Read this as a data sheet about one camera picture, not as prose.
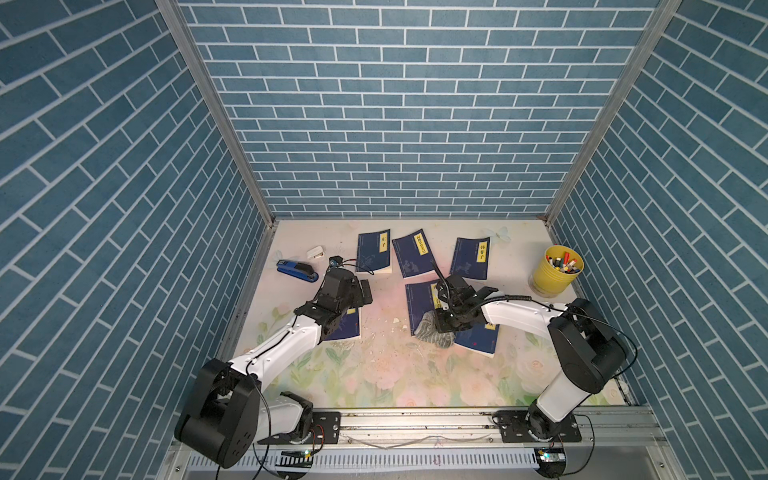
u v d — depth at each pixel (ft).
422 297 3.16
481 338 2.86
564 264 3.09
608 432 2.47
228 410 1.33
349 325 2.96
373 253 3.55
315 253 3.49
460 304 2.37
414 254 3.57
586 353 1.53
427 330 2.90
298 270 3.31
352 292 2.58
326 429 2.42
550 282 3.01
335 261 2.53
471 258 3.55
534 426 2.16
